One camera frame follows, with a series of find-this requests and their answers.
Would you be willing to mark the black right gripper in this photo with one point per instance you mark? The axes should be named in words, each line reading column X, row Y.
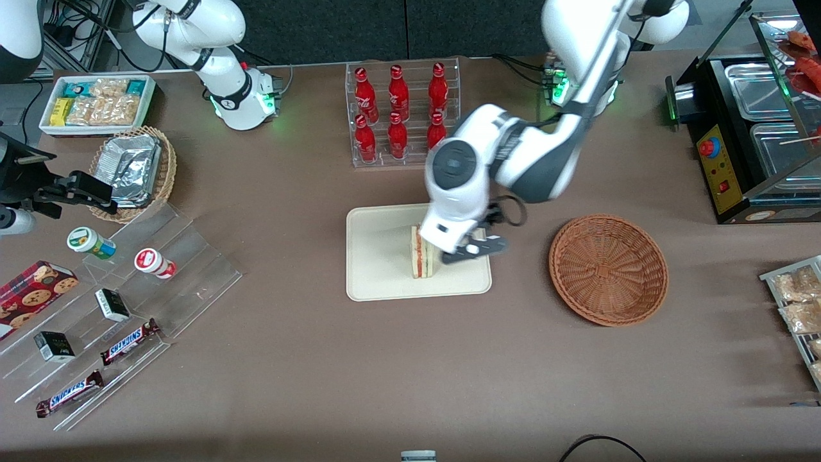
column 14, row 173

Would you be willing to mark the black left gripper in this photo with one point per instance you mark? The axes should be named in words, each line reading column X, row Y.
column 492, row 217

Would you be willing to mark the triangle sandwich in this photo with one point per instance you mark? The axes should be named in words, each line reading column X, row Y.
column 424, row 256

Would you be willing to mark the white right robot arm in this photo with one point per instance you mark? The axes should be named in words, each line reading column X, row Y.
column 224, row 77

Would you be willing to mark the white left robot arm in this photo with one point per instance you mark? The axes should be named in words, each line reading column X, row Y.
column 545, row 160

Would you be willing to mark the small tan wicker basket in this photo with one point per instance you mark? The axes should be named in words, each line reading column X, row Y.
column 168, row 173

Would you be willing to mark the cream plastic serving tray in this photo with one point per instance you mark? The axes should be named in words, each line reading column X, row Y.
column 378, row 256

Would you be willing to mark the round brown wicker basket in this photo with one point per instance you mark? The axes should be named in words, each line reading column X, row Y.
column 609, row 269

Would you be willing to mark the grey snack tray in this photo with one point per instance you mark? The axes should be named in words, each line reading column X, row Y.
column 770, row 277

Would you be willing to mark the silver foil packet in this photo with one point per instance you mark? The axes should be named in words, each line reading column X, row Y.
column 131, row 170

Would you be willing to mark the green lid white cup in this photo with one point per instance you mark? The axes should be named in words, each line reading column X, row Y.
column 86, row 240

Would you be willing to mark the clear rice cracker bag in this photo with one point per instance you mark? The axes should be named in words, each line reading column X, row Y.
column 109, row 87
column 102, row 111

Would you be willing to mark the white rectangular snack bin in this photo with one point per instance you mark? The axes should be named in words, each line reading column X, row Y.
column 45, row 122

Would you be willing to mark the yellow snack box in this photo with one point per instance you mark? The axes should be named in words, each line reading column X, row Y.
column 61, row 111

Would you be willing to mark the red lid white cup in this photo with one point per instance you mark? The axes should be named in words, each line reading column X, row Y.
column 151, row 262

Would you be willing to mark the teal snack box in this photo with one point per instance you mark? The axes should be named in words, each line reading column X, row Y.
column 75, row 90
column 136, row 87

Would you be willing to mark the clear acrylic bottle rack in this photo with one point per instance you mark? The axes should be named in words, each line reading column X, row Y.
column 417, row 157

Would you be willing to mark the clear acrylic step display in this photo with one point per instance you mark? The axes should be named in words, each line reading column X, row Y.
column 186, row 256

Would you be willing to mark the small black box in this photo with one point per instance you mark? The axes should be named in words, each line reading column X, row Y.
column 112, row 305
column 54, row 346

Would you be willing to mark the red tartan cookie box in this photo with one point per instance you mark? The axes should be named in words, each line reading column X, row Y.
column 32, row 295

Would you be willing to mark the red cola bottle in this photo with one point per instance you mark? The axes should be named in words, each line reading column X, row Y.
column 436, row 133
column 365, row 93
column 365, row 140
column 438, row 90
column 398, row 93
column 397, row 138

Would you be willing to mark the snickers chocolate bar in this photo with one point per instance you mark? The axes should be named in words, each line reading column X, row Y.
column 69, row 393
column 128, row 342

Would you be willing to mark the metal equipment rack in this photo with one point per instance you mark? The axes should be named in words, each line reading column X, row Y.
column 77, row 32

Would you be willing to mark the small grey device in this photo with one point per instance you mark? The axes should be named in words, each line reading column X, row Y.
column 418, row 456

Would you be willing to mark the black food warmer cabinet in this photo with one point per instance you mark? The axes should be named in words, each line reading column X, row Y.
column 712, row 179

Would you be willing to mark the red and blue warmer knob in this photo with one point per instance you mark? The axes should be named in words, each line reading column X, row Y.
column 709, row 149

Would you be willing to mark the black warmer power box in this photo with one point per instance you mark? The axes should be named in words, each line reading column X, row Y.
column 681, row 99

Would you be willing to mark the clear bag of crackers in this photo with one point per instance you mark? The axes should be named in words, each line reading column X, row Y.
column 803, row 317
column 795, row 285
column 816, row 348
column 817, row 372

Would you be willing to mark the steel warmer pan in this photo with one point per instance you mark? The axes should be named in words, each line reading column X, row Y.
column 782, row 154
column 757, row 90

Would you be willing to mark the thin wooden skewer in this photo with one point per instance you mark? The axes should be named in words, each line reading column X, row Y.
column 798, row 140

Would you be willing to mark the red sausage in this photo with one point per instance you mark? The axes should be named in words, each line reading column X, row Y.
column 805, row 40
column 807, row 72

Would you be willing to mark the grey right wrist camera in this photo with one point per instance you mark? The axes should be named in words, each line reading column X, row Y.
column 16, row 221

